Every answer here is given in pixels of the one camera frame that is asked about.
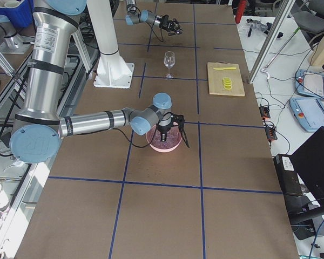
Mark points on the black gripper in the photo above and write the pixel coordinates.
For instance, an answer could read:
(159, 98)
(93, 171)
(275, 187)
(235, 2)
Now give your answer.
(163, 130)
(168, 24)

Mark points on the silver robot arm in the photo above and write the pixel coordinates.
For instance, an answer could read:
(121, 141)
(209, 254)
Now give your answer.
(135, 16)
(37, 128)

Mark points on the ice cubes pile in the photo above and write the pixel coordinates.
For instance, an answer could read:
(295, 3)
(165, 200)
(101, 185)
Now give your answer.
(172, 140)

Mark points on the clear wine glass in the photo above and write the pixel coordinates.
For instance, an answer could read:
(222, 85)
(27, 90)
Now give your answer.
(169, 62)

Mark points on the bamboo cutting board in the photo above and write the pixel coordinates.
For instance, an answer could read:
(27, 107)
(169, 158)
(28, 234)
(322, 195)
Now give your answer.
(216, 79)

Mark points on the yellow plastic knife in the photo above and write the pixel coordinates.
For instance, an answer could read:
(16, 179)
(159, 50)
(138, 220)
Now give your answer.
(224, 68)

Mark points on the black box device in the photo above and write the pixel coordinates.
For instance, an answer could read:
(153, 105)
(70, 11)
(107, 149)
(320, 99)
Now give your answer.
(288, 178)

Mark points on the teach pendant near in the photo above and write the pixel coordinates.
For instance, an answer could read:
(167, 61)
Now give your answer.
(309, 112)

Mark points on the teach pendant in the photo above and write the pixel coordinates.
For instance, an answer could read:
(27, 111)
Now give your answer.
(309, 112)
(310, 84)

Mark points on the teach pendant far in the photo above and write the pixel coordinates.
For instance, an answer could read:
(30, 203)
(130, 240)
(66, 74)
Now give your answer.
(310, 84)

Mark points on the black monitor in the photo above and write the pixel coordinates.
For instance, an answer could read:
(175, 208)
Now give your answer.
(308, 162)

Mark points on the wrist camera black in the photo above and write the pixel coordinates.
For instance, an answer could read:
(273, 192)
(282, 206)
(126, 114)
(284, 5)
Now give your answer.
(177, 120)
(164, 19)

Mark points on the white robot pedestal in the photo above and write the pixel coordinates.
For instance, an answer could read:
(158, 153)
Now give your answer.
(112, 70)

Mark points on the aluminium frame post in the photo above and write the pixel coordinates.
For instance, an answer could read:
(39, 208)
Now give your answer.
(271, 37)

